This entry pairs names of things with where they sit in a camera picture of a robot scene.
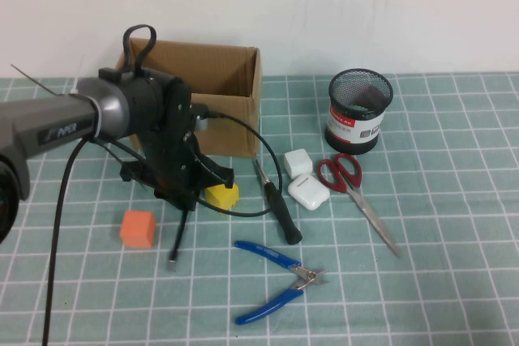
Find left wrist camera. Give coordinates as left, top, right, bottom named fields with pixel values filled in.
left=190, top=103, right=211, bottom=133

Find white earbuds case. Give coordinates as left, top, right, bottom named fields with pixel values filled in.
left=287, top=173, right=330, bottom=211

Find thin black precision screwdriver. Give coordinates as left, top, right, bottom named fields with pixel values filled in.
left=167, top=207, right=191, bottom=272

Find blue-handled cutting pliers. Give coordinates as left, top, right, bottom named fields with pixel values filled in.
left=234, top=239, right=330, bottom=325

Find orange cube block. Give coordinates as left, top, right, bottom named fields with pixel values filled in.
left=119, top=211, right=157, bottom=249

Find black mesh pen holder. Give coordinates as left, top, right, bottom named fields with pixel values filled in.
left=324, top=69, right=395, bottom=156

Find white cube block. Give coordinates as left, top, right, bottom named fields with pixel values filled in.
left=283, top=148, right=314, bottom=179

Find thick black screwdriver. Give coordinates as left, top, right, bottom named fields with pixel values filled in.
left=254, top=159, right=304, bottom=246

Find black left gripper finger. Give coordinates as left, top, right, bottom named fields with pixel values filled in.
left=182, top=190, right=200, bottom=212
left=152, top=186, right=183, bottom=211

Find brown cardboard box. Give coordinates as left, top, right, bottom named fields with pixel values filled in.
left=115, top=37, right=264, bottom=159

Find green checked tablecloth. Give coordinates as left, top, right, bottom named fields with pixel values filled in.
left=0, top=73, right=519, bottom=346

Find white zip tie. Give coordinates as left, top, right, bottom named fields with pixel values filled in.
left=69, top=85, right=103, bottom=141

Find red-handled scissors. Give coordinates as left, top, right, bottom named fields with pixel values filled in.
left=316, top=152, right=403, bottom=258

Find yellow cube block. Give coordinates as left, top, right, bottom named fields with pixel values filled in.
left=204, top=183, right=240, bottom=214

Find short black loop cable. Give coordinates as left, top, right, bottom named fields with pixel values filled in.
left=122, top=24, right=157, bottom=78

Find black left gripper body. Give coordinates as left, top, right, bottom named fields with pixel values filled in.
left=120, top=78, right=235, bottom=194

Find left camera black cable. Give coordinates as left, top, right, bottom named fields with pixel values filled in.
left=41, top=110, right=284, bottom=346

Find black zip tie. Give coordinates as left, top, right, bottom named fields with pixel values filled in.
left=11, top=64, right=60, bottom=99

